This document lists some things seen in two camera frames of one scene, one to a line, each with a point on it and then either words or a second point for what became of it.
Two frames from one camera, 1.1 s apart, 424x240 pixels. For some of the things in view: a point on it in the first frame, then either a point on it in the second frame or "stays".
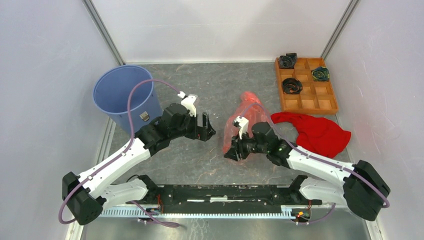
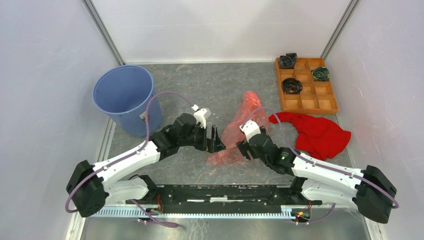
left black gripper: x=206 y=124 to x=212 y=145
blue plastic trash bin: x=111 y=89 stays
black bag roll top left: x=288 y=61 stays
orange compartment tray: x=316 y=97 stays
